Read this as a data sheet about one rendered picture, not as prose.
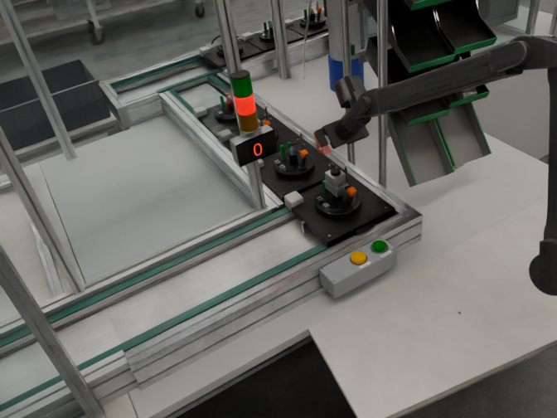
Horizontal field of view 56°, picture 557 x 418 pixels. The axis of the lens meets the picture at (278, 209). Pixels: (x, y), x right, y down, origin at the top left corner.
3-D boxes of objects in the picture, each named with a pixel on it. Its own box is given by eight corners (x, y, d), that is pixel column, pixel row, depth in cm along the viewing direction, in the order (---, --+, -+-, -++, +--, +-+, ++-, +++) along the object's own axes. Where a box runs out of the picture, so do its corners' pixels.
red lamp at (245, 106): (259, 111, 139) (256, 94, 136) (242, 117, 137) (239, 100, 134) (250, 104, 142) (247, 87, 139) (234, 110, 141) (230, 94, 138)
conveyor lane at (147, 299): (394, 235, 161) (395, 211, 155) (133, 371, 134) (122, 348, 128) (341, 191, 181) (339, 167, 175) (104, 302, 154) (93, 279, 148)
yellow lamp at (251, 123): (262, 127, 142) (259, 111, 139) (245, 133, 140) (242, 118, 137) (253, 120, 145) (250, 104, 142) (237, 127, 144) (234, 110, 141)
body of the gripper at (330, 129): (321, 128, 138) (330, 117, 131) (352, 115, 141) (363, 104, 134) (331, 150, 137) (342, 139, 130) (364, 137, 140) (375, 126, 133)
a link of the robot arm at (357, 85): (369, 108, 119) (395, 104, 124) (351, 63, 121) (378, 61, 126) (338, 130, 129) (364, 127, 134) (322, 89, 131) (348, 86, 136)
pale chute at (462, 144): (484, 157, 165) (491, 153, 161) (447, 168, 163) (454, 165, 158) (452, 75, 168) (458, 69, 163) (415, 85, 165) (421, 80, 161)
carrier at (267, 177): (345, 174, 173) (343, 142, 165) (282, 203, 166) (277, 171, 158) (306, 144, 191) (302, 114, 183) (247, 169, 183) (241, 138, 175)
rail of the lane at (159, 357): (421, 240, 158) (423, 211, 151) (141, 390, 129) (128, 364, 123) (409, 230, 162) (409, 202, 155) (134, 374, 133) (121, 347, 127)
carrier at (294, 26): (345, 26, 275) (343, 2, 267) (306, 40, 267) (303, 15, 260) (319, 16, 292) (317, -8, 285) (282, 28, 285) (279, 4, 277)
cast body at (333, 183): (349, 191, 154) (348, 172, 149) (336, 197, 152) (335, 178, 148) (332, 178, 160) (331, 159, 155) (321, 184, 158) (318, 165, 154)
